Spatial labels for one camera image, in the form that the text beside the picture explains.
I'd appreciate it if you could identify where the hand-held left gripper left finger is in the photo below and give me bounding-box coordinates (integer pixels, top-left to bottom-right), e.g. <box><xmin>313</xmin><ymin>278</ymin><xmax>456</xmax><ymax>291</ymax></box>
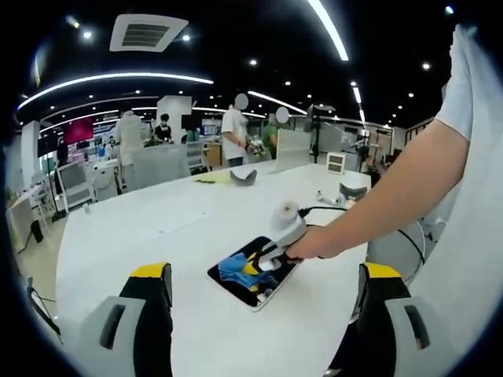
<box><xmin>68</xmin><ymin>262</ymin><xmax>174</xmax><ymax>377</ymax></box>

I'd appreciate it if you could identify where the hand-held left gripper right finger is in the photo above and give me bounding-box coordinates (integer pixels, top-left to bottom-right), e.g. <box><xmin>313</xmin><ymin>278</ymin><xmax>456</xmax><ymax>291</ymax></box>
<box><xmin>355</xmin><ymin>262</ymin><xmax>461</xmax><ymax>377</ymax></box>

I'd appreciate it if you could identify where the blue cleaning cloth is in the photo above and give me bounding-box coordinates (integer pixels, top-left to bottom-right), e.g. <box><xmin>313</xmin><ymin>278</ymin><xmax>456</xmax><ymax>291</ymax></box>
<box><xmin>218</xmin><ymin>253</ymin><xmax>277</xmax><ymax>291</ymax></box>

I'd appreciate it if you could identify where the person's right hand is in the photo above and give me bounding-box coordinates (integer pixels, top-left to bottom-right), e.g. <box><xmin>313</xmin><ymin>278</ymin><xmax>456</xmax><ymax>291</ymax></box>
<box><xmin>283</xmin><ymin>226</ymin><xmax>329</xmax><ymax>264</ymax></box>

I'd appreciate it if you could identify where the white controller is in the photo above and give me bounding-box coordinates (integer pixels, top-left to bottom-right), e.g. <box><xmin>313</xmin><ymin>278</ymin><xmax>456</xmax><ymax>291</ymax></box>
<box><xmin>316</xmin><ymin>190</ymin><xmax>347</xmax><ymax>208</ymax></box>

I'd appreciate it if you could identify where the grey headset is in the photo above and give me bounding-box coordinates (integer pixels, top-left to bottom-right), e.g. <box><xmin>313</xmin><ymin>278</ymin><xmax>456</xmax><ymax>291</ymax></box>
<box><xmin>229</xmin><ymin>169</ymin><xmax>259</xmax><ymax>187</ymax></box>
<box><xmin>340</xmin><ymin>182</ymin><xmax>369</xmax><ymax>198</ymax></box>

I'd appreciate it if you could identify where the grey desk partition screen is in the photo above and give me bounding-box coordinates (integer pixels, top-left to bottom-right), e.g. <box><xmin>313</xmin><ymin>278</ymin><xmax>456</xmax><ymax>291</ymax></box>
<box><xmin>276</xmin><ymin>129</ymin><xmax>312</xmax><ymax>174</ymax></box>

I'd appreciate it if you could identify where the small white louvred box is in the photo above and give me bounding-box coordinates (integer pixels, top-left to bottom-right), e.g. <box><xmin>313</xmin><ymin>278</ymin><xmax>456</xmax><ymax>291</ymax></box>
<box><xmin>325</xmin><ymin>152</ymin><xmax>347</xmax><ymax>175</ymax></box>

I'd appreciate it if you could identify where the grey round-back chair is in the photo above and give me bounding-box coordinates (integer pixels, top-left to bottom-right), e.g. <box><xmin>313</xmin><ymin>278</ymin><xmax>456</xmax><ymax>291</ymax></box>
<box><xmin>367</xmin><ymin>219</ymin><xmax>427</xmax><ymax>284</ymax></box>

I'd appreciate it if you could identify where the yellow paper sheet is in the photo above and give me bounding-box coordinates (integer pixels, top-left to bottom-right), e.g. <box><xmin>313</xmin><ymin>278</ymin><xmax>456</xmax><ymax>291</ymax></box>
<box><xmin>192</xmin><ymin>174</ymin><xmax>231</xmax><ymax>185</ymax></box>

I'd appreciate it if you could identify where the black tripod stand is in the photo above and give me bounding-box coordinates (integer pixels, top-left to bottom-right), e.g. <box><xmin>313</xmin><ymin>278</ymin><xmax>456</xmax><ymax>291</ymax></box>
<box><xmin>309</xmin><ymin>104</ymin><xmax>336</xmax><ymax>164</ymax></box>

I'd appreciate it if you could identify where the black trash bin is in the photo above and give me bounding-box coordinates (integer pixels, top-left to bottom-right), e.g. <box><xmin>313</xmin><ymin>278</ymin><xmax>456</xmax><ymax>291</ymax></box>
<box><xmin>30</xmin><ymin>218</ymin><xmax>46</xmax><ymax>244</ymax></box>

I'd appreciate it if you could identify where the translucent grey chair back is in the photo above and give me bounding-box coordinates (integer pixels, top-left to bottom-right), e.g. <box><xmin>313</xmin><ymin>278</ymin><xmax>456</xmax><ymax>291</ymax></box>
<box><xmin>131</xmin><ymin>144</ymin><xmax>192</xmax><ymax>186</ymax></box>

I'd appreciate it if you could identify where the white cabinet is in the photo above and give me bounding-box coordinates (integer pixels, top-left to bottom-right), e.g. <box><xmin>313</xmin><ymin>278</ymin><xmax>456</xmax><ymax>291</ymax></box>
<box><xmin>7</xmin><ymin>184</ymin><xmax>49</xmax><ymax>252</ymax></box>

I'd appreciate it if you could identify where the white mesh office chair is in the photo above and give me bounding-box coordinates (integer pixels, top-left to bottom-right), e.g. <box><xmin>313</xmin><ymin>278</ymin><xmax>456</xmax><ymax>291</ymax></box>
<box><xmin>57</xmin><ymin>163</ymin><xmax>96</xmax><ymax>214</ymax></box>

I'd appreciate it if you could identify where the straight ceiling light strip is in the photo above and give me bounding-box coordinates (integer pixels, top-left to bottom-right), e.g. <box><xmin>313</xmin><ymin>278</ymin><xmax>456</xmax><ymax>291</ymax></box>
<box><xmin>308</xmin><ymin>0</ymin><xmax>351</xmax><ymax>62</ymax></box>

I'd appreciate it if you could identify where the curved ceiling light strip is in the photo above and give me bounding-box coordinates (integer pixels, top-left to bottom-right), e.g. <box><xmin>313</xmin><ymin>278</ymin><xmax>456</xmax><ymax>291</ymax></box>
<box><xmin>17</xmin><ymin>72</ymin><xmax>215</xmax><ymax>112</ymax></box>

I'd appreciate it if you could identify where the ceiling air conditioner unit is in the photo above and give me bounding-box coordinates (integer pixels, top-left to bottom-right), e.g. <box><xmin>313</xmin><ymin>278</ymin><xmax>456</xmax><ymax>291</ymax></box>
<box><xmin>108</xmin><ymin>13</ymin><xmax>190</xmax><ymax>54</ymax></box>

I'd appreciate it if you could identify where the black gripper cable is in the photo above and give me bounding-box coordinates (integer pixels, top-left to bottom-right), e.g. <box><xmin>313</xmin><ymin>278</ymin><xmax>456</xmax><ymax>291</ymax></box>
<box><xmin>299</xmin><ymin>205</ymin><xmax>349</xmax><ymax>218</ymax></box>

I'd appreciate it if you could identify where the red wall screen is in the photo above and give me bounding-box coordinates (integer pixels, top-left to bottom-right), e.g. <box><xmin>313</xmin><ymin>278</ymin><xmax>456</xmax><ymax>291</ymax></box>
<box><xmin>64</xmin><ymin>118</ymin><xmax>95</xmax><ymax>145</ymax></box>

